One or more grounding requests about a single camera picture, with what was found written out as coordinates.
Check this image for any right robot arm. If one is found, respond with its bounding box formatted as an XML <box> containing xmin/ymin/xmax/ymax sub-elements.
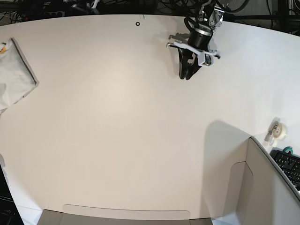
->
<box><xmin>63</xmin><ymin>0</ymin><xmax>101</xmax><ymax>10</ymax></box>

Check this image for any clear tape dispenser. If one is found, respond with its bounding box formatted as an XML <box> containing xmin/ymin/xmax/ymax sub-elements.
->
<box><xmin>263</xmin><ymin>117</ymin><xmax>287</xmax><ymax>147</ymax></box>

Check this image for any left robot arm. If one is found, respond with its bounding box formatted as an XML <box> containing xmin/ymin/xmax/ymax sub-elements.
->
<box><xmin>167</xmin><ymin>0</ymin><xmax>225</xmax><ymax>80</ymax></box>

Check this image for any beige cardboard box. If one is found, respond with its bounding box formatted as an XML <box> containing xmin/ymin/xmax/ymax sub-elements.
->
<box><xmin>38</xmin><ymin>137</ymin><xmax>300</xmax><ymax>225</ymax></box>

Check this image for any black monitor corner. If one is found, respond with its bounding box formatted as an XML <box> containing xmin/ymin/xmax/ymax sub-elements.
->
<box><xmin>0</xmin><ymin>155</ymin><xmax>24</xmax><ymax>225</ymax></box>

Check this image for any black computer keyboard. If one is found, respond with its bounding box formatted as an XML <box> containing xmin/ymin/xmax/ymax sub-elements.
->
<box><xmin>270</xmin><ymin>148</ymin><xmax>300</xmax><ymax>191</ymax></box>

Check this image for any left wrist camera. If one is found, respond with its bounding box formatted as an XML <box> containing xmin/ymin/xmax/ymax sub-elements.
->
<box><xmin>197</xmin><ymin>52</ymin><xmax>214</xmax><ymax>67</ymax></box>

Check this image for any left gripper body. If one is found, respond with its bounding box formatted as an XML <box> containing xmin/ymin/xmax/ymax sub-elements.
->
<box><xmin>166</xmin><ymin>29</ymin><xmax>221</xmax><ymax>59</ymax></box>

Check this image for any white printed t-shirt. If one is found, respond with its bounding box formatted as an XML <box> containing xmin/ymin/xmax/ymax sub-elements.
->
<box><xmin>0</xmin><ymin>37</ymin><xmax>39</xmax><ymax>113</ymax></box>

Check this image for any green tape roll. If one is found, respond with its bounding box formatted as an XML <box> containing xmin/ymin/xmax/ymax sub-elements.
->
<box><xmin>282</xmin><ymin>146</ymin><xmax>293</xmax><ymax>155</ymax></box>

